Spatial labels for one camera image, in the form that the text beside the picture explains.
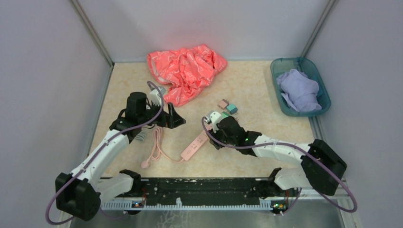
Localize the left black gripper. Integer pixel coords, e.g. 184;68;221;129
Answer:
139;100;186;129

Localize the teal plug adapter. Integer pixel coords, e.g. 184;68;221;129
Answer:
226;104;238;115

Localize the pink power strip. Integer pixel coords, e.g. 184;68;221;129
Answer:
181;130;209;161

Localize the green plug adapter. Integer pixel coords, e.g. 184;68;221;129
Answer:
221;112;230;118

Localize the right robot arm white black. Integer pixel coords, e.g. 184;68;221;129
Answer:
203;114;347;196

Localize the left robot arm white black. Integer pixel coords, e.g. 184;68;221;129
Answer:
55;90;186;221

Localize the pink plug adapter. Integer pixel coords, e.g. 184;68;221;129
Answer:
218;99;230;110

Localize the pink crumpled cloth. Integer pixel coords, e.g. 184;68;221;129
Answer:
146;44;228;107

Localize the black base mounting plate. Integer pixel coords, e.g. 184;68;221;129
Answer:
112;177;298;208

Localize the teal plastic basket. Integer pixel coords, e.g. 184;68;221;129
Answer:
270;57;331;117

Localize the lavender cloth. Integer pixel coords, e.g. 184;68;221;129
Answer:
276;69;322;112

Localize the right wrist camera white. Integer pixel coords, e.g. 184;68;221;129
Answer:
205;111;223;133

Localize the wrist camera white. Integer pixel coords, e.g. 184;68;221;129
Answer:
205;111;223;133
149;86;166;104

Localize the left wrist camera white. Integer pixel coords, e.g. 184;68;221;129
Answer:
149;86;166;104

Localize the pink power cord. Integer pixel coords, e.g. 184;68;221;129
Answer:
140;125;185;170

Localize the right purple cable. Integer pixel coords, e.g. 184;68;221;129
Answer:
201;116;358;214

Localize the purple cable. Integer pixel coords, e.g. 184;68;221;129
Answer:
201;116;358;214
45;81;165;226

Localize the white slotted cable duct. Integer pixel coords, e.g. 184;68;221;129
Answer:
101;198;273;211

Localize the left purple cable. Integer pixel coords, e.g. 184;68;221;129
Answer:
45;81;165;226

